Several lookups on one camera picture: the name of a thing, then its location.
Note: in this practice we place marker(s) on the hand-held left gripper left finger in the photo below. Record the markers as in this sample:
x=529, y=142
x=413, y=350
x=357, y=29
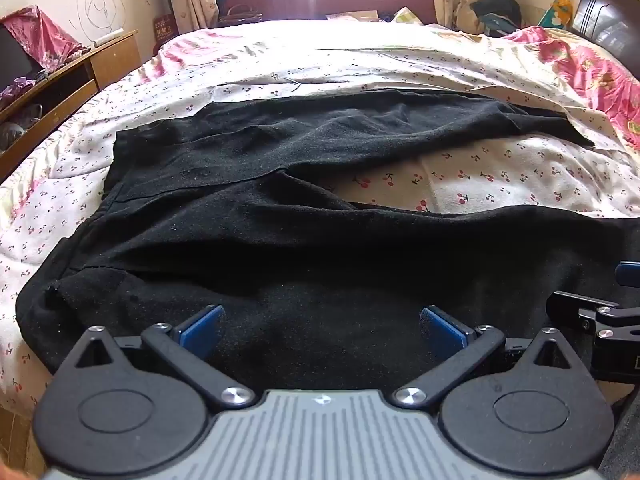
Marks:
x=201, y=331

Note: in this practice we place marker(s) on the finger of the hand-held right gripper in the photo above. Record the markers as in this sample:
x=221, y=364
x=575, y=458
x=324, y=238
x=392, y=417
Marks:
x=575, y=305
x=629, y=274

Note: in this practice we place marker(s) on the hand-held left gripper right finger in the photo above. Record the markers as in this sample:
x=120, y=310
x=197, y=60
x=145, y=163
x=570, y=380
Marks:
x=442, y=332

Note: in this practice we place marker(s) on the black pants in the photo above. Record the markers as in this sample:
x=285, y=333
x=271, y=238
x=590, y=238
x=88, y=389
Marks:
x=300, y=260

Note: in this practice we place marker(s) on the cherry print bed sheet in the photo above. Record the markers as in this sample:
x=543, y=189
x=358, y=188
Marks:
x=475, y=180

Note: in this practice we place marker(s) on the cream pink floral quilt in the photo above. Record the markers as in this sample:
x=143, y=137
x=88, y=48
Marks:
x=590, y=75

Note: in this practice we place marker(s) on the dark wooden headboard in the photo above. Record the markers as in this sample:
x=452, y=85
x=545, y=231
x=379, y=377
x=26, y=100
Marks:
x=607, y=20

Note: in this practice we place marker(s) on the wooden desk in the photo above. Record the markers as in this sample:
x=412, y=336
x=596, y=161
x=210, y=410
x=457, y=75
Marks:
x=75, y=85

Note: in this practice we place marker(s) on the dark clothes pile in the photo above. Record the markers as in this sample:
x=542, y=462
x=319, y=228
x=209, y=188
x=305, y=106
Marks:
x=497, y=10

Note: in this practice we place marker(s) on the dark red box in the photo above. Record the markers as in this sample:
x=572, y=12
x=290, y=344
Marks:
x=164, y=27

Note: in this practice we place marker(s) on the white roll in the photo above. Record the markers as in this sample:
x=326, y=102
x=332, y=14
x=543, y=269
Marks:
x=109, y=36

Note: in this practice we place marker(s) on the brown handbag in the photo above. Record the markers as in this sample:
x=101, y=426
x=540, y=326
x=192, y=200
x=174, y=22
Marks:
x=242, y=14

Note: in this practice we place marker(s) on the scattered papers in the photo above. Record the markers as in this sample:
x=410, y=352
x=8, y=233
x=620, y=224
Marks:
x=375, y=16

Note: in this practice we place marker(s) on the black monitor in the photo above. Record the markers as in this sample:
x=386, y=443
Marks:
x=15, y=60

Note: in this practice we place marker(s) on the pink patterned cloth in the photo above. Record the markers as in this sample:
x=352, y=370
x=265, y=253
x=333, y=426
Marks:
x=47, y=35

